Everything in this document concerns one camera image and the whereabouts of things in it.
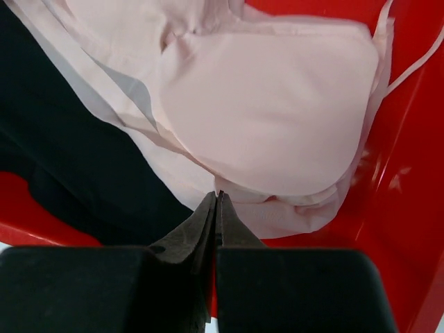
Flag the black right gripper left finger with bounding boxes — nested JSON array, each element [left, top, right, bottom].
[[1, 193, 216, 332]]

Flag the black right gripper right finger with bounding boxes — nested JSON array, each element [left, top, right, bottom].
[[215, 193, 398, 332]]

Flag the pale pink bra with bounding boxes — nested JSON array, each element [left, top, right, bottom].
[[8, 1, 443, 239]]

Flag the black garment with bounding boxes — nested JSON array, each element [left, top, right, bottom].
[[1, 4, 191, 246]]

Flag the red plastic tray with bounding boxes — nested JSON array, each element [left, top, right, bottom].
[[1, 1, 443, 332]]

